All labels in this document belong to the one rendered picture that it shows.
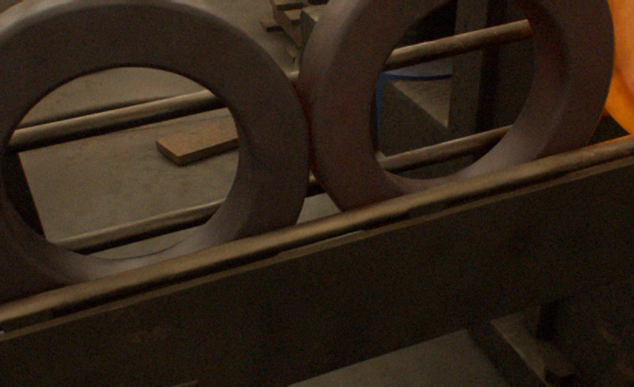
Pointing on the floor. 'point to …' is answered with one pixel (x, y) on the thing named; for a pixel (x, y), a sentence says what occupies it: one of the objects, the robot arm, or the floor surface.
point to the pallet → (288, 21)
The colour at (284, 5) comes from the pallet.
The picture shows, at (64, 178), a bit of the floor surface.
